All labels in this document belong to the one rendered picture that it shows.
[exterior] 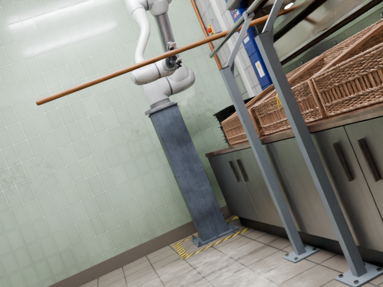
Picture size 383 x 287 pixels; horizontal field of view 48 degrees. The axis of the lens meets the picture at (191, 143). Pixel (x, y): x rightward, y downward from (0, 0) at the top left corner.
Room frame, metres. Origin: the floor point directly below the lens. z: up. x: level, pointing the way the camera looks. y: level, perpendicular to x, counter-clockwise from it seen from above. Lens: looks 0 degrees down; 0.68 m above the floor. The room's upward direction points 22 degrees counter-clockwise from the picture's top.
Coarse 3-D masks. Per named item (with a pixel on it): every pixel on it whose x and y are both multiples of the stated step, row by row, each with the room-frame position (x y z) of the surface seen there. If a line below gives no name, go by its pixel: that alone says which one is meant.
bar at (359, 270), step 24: (240, 24) 2.21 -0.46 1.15; (216, 48) 2.62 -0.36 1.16; (264, 48) 1.56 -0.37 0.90; (240, 96) 2.03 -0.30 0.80; (288, 96) 1.56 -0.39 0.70; (240, 120) 2.06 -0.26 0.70; (288, 120) 1.59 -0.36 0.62; (312, 144) 1.56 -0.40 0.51; (264, 168) 2.03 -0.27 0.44; (312, 168) 1.56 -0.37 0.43; (288, 216) 2.03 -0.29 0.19; (336, 216) 1.56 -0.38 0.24; (360, 264) 1.56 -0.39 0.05
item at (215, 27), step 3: (213, 21) 3.39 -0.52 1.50; (216, 21) 3.39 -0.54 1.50; (210, 24) 3.39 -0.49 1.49; (213, 24) 3.38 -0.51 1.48; (216, 24) 3.39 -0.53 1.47; (219, 24) 3.40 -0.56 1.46; (207, 27) 3.47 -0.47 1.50; (210, 27) 3.41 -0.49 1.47; (213, 27) 3.38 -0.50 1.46; (216, 27) 3.39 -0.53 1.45; (219, 27) 3.39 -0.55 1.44; (213, 30) 3.39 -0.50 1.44; (216, 30) 3.39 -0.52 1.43; (219, 30) 3.39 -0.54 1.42; (210, 33) 3.46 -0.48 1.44; (213, 33) 3.41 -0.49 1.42; (216, 33) 3.39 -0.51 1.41
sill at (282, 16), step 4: (296, 0) 2.32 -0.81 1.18; (300, 0) 2.28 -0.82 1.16; (304, 0) 2.25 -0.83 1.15; (292, 4) 2.37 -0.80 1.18; (296, 4) 2.33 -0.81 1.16; (300, 4) 2.30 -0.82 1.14; (288, 8) 2.42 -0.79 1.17; (292, 8) 2.38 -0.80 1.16; (296, 8) 2.35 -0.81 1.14; (284, 12) 2.47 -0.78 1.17; (288, 12) 2.43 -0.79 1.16; (292, 12) 2.40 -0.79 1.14; (280, 16) 2.53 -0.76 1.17; (284, 16) 2.49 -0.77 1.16; (276, 20) 2.59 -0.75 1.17; (280, 20) 2.55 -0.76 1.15; (276, 24) 2.61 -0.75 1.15
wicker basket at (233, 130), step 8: (304, 64) 2.41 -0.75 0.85; (296, 72) 2.24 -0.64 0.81; (272, 88) 2.78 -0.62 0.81; (256, 96) 2.76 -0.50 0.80; (264, 96) 2.77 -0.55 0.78; (248, 104) 2.74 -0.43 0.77; (248, 112) 2.19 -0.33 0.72; (232, 120) 2.48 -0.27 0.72; (256, 120) 2.18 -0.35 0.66; (224, 128) 2.69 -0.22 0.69; (232, 128) 2.54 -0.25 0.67; (240, 128) 2.41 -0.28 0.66; (256, 128) 2.17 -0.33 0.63; (232, 136) 2.61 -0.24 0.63; (240, 136) 2.46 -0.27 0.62; (232, 144) 2.65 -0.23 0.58
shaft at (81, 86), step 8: (264, 16) 2.53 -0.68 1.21; (224, 32) 2.46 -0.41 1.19; (200, 40) 2.43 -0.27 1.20; (208, 40) 2.44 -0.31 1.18; (176, 48) 2.41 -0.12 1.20; (184, 48) 2.41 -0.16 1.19; (160, 56) 2.38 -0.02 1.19; (168, 56) 2.39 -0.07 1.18; (136, 64) 2.35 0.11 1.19; (144, 64) 2.36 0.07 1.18; (112, 72) 2.33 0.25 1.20; (120, 72) 2.33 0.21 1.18; (96, 80) 2.30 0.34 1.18; (104, 80) 2.32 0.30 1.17; (72, 88) 2.27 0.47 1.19; (80, 88) 2.28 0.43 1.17; (48, 96) 2.25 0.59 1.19; (56, 96) 2.25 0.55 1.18; (40, 104) 2.24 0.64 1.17
